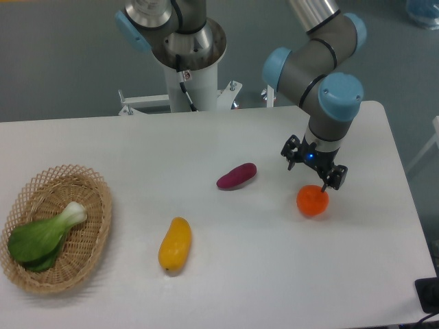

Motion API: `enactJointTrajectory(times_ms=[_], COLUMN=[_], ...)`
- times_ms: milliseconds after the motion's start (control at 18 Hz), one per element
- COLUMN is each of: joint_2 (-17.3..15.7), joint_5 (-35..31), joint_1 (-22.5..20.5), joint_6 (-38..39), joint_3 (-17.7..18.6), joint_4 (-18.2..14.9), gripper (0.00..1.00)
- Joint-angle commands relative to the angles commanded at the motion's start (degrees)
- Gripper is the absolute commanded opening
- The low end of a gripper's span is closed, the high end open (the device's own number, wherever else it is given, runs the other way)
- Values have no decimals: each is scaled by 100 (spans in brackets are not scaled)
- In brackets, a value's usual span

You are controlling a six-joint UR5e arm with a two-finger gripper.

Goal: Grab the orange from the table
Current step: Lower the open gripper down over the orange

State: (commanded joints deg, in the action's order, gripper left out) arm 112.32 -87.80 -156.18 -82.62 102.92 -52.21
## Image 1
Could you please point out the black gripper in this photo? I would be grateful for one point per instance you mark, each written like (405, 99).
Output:
(318, 155)

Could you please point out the orange fruit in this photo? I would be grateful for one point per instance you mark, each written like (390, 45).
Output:
(311, 201)

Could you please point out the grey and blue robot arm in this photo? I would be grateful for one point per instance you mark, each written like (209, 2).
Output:
(307, 77)

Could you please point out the purple sweet potato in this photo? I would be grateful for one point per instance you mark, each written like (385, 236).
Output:
(237, 177)

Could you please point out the yellow mango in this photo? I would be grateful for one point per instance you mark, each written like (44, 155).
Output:
(175, 247)

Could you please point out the black device at table edge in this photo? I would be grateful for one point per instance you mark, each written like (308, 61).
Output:
(427, 291)

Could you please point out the blue bag in background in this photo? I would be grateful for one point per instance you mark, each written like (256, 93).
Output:
(423, 12)

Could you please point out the woven wicker basket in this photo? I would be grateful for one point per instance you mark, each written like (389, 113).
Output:
(44, 196)

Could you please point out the green bok choy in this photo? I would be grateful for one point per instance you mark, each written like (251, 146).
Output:
(37, 244)

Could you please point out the white frame at right edge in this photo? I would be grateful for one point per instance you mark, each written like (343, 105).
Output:
(433, 141)

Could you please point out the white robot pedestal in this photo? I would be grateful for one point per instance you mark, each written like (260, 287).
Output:
(189, 63)

